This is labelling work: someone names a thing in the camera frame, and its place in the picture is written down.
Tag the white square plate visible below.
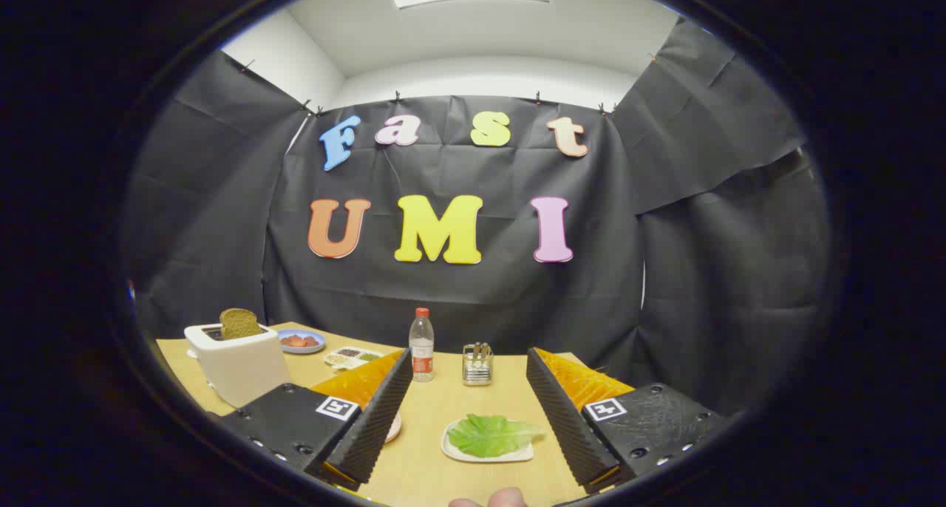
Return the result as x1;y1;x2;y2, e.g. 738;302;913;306
441;418;535;463

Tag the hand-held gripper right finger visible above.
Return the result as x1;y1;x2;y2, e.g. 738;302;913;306
525;347;729;494

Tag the wire mesh utensil holder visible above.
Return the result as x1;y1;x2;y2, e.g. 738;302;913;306
462;342;494;387

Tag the white divided condiment tray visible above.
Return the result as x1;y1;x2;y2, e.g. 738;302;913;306
323;346;385;371

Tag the white toaster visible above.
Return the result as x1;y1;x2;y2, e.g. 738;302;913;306
184;322;291;409

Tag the black backdrop cloth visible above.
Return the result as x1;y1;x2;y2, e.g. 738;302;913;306
122;19;832;419

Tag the green lettuce leaf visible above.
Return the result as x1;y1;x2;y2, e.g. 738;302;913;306
447;414;548;459

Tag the clear water bottle red cap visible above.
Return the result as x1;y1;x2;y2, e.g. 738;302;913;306
409;307;435;383

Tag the blue plate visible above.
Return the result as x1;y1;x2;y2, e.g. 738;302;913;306
277;329;327;355

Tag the brown bread slice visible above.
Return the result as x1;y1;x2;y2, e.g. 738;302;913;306
220;308;265;341

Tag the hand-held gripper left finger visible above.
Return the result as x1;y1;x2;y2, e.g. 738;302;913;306
219;348;415;493

